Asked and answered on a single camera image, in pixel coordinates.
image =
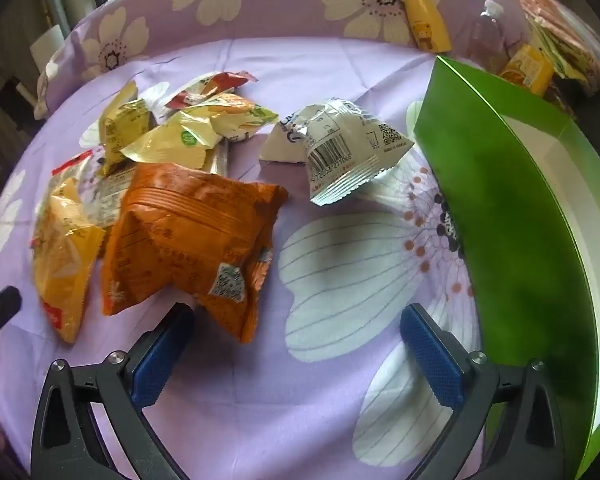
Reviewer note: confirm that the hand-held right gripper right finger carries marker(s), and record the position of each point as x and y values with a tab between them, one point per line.
432	355

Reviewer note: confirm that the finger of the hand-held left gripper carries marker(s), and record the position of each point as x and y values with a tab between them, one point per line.
2	305

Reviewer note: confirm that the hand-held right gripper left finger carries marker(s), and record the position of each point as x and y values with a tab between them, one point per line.
152	360

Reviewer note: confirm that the orange snack packet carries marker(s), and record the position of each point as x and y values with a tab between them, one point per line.
180	230

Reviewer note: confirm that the clear cracker packet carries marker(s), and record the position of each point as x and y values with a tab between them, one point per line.
111	190

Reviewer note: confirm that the green cardboard box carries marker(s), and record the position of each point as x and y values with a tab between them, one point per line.
505	210

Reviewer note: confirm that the pale yellow green snack packet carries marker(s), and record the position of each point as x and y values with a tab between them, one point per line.
170	145

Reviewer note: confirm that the small yellow snack packet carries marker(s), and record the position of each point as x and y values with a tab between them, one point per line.
122	125

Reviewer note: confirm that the silver white snack packet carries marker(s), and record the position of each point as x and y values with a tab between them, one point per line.
340	145

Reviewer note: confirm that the red white snack packet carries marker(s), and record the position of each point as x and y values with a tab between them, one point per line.
215	85

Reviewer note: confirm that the purple floral bedsheet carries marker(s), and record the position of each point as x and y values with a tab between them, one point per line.
330	70

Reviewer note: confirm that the yellow drink carton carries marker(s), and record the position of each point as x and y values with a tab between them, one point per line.
527	65

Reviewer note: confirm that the clear plastic bottle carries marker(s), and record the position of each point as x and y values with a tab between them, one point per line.
487	35

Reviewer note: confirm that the yellow green folded cloth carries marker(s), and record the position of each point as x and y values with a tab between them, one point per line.
555	45

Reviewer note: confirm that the yellow bottle with red cap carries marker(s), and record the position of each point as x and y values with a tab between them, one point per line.
425	15

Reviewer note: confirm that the stack of pink folded cloths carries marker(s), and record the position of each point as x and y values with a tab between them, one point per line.
570	15

